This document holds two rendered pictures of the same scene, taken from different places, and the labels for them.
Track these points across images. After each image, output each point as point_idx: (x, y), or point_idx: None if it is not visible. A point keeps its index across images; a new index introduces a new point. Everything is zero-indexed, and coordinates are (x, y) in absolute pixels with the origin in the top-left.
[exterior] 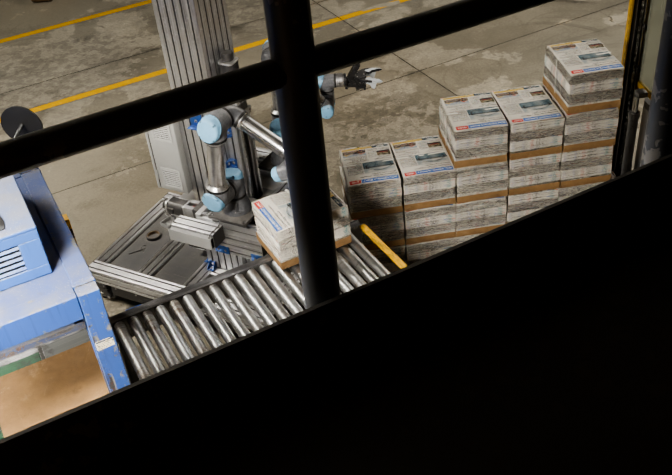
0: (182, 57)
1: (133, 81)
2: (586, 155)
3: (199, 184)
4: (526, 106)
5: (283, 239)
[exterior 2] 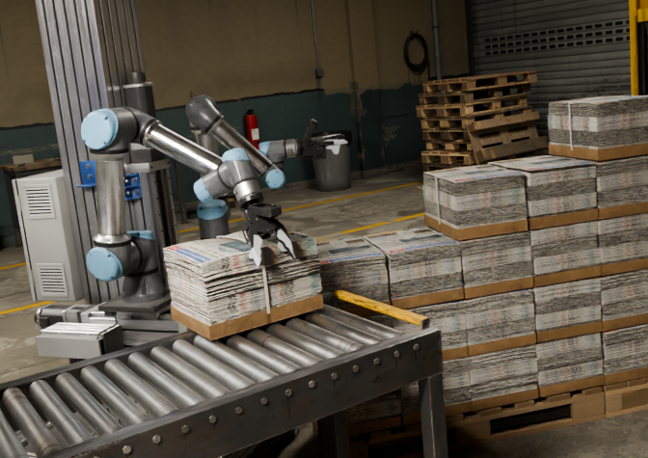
0: (73, 77)
1: (46, 303)
2: (630, 225)
3: (93, 285)
4: (540, 163)
5: (212, 278)
